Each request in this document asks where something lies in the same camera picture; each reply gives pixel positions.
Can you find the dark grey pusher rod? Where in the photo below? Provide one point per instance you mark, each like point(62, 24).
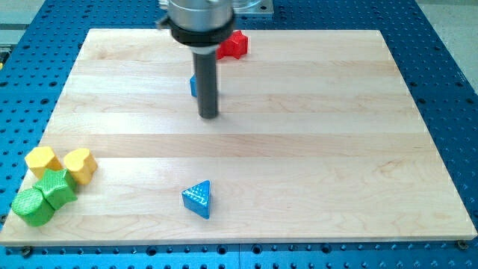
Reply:
point(205, 67)

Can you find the blue triangle block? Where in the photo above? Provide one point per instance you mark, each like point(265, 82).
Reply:
point(197, 199)

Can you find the blue block behind rod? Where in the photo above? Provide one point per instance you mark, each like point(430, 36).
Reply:
point(193, 86)

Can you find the red star block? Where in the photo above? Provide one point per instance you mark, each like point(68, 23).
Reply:
point(235, 46)

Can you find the wooden board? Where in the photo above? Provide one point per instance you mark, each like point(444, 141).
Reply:
point(318, 139)

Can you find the yellow heart block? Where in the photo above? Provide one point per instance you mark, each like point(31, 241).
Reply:
point(81, 164)

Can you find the yellow hexagon block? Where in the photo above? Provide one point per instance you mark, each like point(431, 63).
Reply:
point(41, 158)

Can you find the green star block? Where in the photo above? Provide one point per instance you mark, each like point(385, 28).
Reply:
point(58, 187)

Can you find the green cylinder block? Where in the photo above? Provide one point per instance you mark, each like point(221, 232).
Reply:
point(31, 206)

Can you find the left board clamp screw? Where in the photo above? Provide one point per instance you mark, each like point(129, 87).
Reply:
point(26, 251)

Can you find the board clamp screw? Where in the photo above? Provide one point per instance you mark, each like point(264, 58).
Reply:
point(26, 251)
point(462, 245)

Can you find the right board clamp screw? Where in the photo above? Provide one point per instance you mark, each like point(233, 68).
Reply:
point(462, 245)

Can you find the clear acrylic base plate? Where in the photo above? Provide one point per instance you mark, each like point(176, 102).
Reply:
point(261, 7)

